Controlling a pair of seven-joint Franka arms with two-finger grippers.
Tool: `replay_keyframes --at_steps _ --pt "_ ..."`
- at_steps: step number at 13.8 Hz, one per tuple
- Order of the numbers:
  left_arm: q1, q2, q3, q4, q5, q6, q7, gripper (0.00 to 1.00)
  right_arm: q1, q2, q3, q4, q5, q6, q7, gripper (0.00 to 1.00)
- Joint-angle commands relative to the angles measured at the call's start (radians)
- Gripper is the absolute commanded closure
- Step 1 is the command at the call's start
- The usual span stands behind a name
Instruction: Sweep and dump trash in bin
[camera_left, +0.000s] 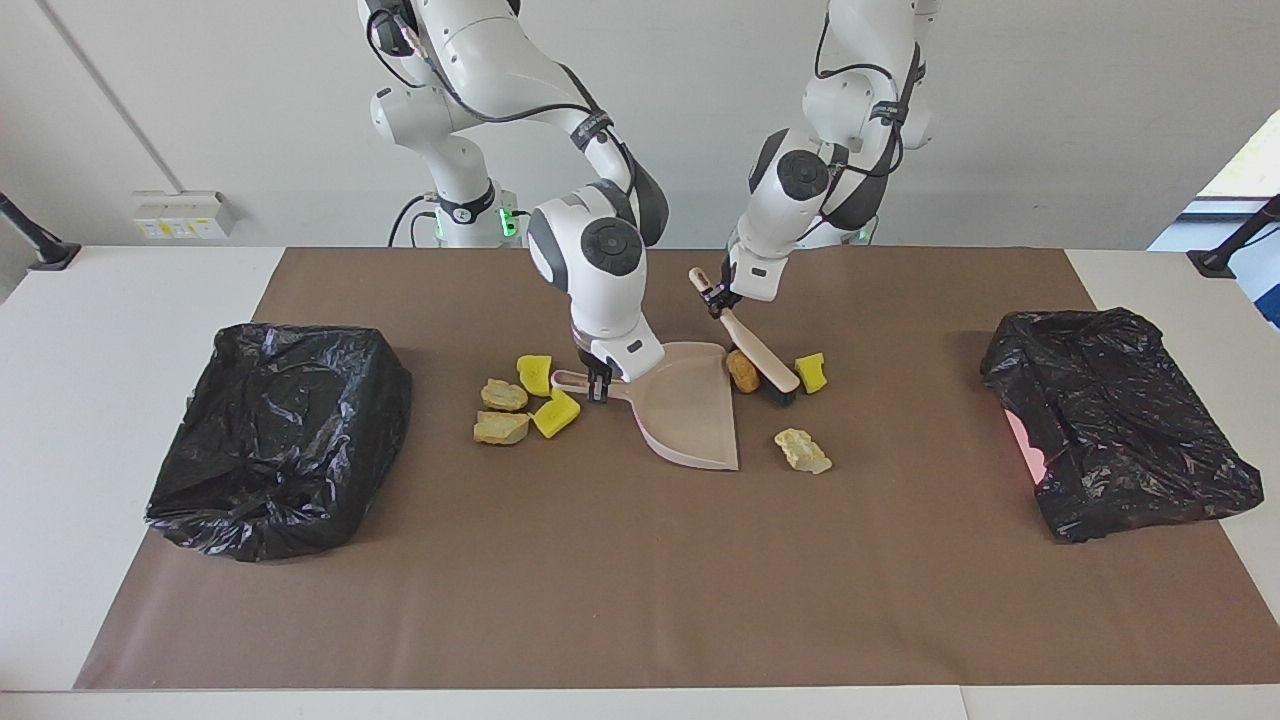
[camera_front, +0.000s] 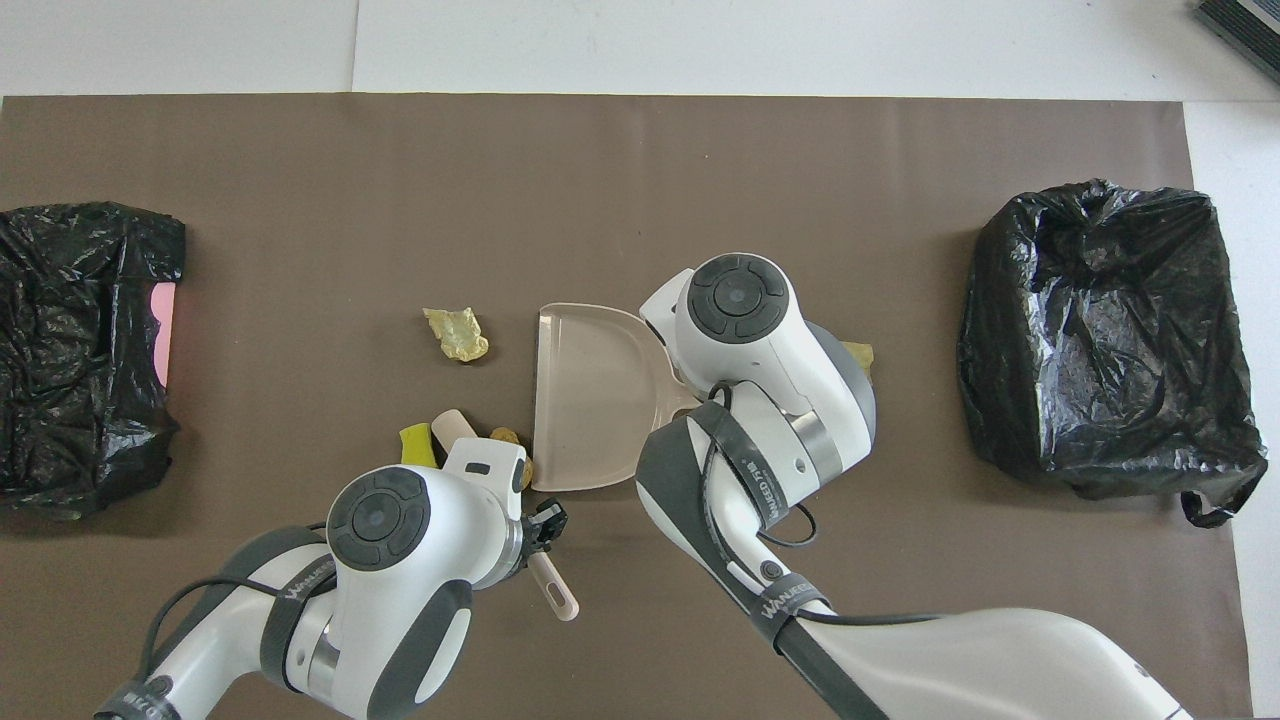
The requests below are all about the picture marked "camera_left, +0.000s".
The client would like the beige handled black bristle brush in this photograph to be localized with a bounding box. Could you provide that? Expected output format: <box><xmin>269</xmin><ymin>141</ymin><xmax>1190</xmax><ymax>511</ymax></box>
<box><xmin>687</xmin><ymin>266</ymin><xmax>802</xmax><ymax>407</ymax></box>

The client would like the beige plastic dustpan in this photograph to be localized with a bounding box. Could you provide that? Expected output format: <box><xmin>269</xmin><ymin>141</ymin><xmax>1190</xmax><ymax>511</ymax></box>
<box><xmin>551</xmin><ymin>341</ymin><xmax>741</xmax><ymax>472</ymax></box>

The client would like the pale jagged sponge scrap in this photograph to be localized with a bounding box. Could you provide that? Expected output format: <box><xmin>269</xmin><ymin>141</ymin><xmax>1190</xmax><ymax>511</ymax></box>
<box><xmin>774</xmin><ymin>428</ymin><xmax>833</xmax><ymax>475</ymax></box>

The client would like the black bag lined bin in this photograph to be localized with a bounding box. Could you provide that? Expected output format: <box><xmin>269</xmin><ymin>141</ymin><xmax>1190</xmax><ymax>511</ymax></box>
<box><xmin>145</xmin><ymin>322</ymin><xmax>413</xmax><ymax>563</ymax></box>

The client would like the black bag over pink bin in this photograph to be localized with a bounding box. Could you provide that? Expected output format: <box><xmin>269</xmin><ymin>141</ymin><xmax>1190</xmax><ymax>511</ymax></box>
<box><xmin>980</xmin><ymin>307</ymin><xmax>1266</xmax><ymax>544</ymax></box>

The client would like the brown paper table mat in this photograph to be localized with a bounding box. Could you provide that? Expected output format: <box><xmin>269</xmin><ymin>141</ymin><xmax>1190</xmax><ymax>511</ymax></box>
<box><xmin>73</xmin><ymin>246</ymin><xmax>1280</xmax><ymax>691</ymax></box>

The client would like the black clamp stand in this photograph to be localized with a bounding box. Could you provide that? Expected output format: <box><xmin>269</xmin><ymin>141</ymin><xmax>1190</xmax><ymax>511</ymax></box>
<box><xmin>0</xmin><ymin>192</ymin><xmax>83</xmax><ymax>273</ymax></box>
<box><xmin>1187</xmin><ymin>193</ymin><xmax>1280</xmax><ymax>279</ymax></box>

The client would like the black right base cable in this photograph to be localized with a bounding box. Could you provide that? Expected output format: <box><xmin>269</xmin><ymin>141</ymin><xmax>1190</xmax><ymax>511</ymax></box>
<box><xmin>388</xmin><ymin>193</ymin><xmax>433</xmax><ymax>248</ymax></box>

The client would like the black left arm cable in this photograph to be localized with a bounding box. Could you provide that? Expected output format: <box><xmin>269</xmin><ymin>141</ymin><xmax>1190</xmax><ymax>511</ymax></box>
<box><xmin>812</xmin><ymin>10</ymin><xmax>926</xmax><ymax>216</ymax></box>

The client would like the white wall socket box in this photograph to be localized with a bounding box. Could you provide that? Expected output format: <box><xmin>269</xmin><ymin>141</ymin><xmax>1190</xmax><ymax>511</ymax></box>
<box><xmin>132</xmin><ymin>190</ymin><xmax>239</xmax><ymax>241</ymax></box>

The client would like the bright window with dark frame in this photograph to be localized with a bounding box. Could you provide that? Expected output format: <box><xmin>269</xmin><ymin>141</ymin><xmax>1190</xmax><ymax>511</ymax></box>
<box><xmin>1148</xmin><ymin>105</ymin><xmax>1280</xmax><ymax>251</ymax></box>

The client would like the white wall conduit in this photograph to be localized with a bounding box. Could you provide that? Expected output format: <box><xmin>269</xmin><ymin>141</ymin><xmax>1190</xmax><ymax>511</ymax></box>
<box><xmin>38</xmin><ymin>0</ymin><xmax>183</xmax><ymax>193</ymax></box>

